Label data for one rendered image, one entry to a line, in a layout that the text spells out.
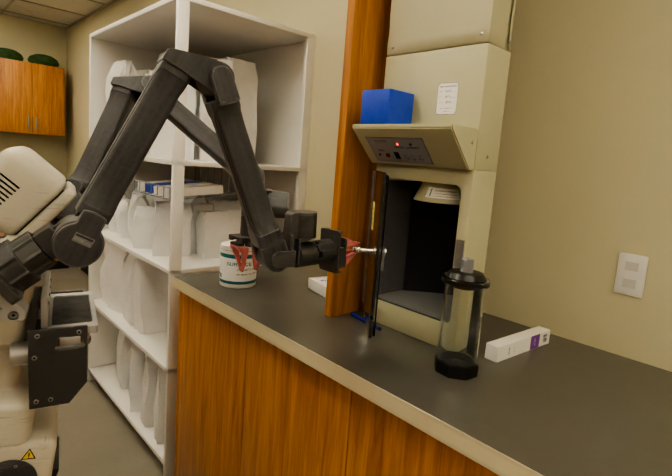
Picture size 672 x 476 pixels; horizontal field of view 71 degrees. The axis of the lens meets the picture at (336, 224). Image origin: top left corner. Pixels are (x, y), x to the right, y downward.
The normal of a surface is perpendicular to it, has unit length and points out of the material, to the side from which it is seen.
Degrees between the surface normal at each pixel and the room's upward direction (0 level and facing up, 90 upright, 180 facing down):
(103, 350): 90
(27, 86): 90
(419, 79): 90
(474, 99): 90
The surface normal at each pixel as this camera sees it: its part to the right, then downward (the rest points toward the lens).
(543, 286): -0.73, 0.04
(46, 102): 0.68, 0.15
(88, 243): 0.51, 0.17
